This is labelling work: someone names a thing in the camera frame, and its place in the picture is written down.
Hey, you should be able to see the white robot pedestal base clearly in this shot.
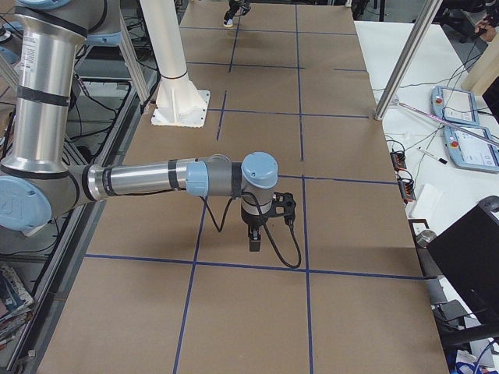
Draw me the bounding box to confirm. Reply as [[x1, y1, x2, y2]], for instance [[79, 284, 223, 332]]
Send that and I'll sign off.
[[140, 0, 211, 128]]

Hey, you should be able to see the aluminium frame post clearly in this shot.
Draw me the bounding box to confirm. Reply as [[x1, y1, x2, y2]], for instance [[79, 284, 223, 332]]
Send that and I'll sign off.
[[373, 0, 442, 121]]

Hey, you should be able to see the black monitor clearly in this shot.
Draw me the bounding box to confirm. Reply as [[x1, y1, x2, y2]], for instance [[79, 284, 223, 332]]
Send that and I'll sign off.
[[427, 196, 498, 324]]

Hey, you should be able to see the blue teach pendant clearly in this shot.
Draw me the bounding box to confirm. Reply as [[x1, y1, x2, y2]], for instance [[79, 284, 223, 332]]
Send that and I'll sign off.
[[431, 86, 480, 126], [444, 125, 498, 174]]

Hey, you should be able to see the lower blue teach pendant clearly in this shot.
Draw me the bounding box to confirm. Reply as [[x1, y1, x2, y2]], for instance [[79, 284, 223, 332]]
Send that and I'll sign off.
[[444, 125, 498, 174]]

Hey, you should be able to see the black camera cable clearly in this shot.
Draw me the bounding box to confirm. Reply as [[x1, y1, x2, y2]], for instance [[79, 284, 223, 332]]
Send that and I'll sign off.
[[198, 192, 302, 270]]

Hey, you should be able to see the upper blue teach pendant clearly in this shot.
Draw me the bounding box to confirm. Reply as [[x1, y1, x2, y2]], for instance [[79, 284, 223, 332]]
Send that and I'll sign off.
[[431, 86, 480, 126]]

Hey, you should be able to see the brown paper table cover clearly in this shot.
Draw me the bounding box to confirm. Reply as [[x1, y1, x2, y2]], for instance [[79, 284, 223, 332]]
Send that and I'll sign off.
[[37, 3, 451, 374]]

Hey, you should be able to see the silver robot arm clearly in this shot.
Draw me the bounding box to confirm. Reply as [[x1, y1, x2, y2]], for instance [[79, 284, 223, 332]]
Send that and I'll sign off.
[[1, 1, 278, 252]]

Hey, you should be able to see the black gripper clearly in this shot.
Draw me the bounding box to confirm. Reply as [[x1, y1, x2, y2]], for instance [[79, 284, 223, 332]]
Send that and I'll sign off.
[[241, 212, 268, 252]]

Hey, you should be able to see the black marker pen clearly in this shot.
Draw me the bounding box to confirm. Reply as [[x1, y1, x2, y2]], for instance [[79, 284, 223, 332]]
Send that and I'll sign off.
[[418, 147, 448, 164]]

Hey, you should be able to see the stack of books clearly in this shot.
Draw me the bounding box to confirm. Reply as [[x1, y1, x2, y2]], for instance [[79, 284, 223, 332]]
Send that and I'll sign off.
[[1, 263, 34, 350]]

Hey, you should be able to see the metal cup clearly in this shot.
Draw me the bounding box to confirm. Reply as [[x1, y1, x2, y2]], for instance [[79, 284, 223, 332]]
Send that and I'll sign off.
[[416, 229, 437, 249]]

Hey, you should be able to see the seated person in black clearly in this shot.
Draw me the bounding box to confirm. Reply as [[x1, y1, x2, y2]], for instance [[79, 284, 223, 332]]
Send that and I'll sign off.
[[474, 1, 498, 43]]

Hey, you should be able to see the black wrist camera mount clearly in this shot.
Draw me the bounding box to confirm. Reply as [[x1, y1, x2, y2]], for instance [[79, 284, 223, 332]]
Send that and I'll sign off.
[[267, 192, 296, 228]]

